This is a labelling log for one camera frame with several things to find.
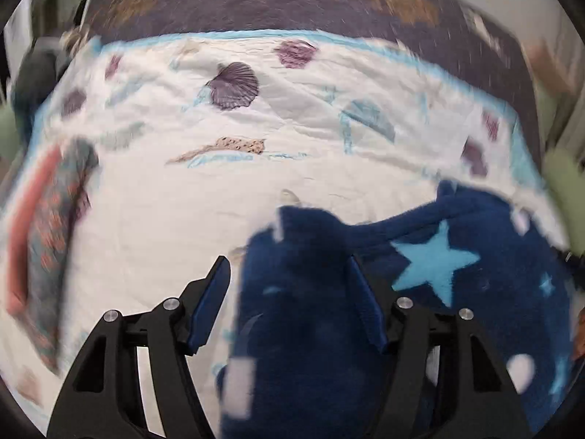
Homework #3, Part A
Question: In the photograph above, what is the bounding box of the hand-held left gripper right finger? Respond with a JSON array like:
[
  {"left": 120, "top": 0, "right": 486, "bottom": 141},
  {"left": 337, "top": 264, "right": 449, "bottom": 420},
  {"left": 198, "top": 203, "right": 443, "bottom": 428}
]
[{"left": 345, "top": 254, "right": 533, "bottom": 439}]

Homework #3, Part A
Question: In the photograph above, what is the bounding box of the blue fleece pajama jacket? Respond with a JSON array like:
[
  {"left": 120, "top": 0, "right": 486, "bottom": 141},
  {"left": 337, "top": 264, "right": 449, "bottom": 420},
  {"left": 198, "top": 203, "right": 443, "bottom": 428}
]
[{"left": 215, "top": 180, "right": 580, "bottom": 439}]

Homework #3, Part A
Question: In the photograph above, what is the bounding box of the white seashell print quilt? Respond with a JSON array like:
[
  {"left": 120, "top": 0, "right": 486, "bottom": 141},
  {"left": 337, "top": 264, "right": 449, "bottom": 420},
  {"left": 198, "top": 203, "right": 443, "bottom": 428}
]
[{"left": 0, "top": 30, "right": 572, "bottom": 431}]

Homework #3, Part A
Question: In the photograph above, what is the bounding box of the pile of dark clothes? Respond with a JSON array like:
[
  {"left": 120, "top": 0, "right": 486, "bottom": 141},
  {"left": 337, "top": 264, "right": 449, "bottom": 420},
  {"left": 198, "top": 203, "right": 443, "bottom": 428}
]
[{"left": 11, "top": 27, "right": 92, "bottom": 133}]

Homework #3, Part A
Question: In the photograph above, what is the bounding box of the tan pink pillow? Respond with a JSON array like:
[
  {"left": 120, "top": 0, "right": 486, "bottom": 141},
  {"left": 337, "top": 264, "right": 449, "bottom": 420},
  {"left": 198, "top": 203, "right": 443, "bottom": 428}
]
[{"left": 525, "top": 43, "right": 579, "bottom": 99}]

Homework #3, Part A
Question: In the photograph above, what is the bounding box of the pink folded cloth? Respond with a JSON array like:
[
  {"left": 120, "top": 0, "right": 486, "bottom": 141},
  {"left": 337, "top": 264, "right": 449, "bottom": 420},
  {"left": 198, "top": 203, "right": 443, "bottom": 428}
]
[{"left": 5, "top": 144, "right": 65, "bottom": 316}]

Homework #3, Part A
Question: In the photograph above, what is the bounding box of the dark deer print mattress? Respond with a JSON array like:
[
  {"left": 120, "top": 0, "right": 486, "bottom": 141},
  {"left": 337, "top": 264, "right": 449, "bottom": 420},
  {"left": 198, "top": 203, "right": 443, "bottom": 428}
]
[{"left": 80, "top": 0, "right": 544, "bottom": 165}]

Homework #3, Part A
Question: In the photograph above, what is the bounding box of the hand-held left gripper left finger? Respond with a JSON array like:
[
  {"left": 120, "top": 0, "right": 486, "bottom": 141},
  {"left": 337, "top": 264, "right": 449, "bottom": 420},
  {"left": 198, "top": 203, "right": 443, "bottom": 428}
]
[{"left": 47, "top": 255, "right": 232, "bottom": 439}]

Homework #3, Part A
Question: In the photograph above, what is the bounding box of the large green pillow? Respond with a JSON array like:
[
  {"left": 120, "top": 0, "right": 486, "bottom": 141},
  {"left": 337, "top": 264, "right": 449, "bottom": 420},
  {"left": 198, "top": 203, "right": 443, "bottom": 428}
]
[{"left": 543, "top": 149, "right": 585, "bottom": 250}]

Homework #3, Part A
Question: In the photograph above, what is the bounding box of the floral patterned folded cloth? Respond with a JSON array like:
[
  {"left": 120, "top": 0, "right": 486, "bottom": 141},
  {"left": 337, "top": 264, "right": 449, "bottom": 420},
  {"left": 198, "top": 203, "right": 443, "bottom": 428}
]
[{"left": 25, "top": 137, "right": 100, "bottom": 373}]

